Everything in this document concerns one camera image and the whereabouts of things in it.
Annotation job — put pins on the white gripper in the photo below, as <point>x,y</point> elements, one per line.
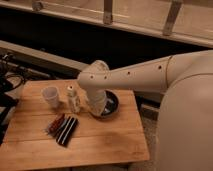
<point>96,99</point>

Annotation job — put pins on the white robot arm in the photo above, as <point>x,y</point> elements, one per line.
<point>183,86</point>

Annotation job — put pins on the clear plastic bottle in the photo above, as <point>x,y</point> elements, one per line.
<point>73,99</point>

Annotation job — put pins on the black bowl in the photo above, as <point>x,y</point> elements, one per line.
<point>111,105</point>

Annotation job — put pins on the translucent plastic cup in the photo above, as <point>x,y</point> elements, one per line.
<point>51,96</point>

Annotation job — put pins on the black striped chip bag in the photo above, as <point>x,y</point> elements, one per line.
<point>67,131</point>

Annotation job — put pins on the red snack packet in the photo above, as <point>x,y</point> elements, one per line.
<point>55,125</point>

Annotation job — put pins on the wooden table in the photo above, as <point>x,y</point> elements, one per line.
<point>117,139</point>

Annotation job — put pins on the metal window railing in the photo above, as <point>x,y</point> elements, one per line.
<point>188,21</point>

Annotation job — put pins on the black equipment with cables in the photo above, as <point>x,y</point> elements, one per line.
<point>6,101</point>

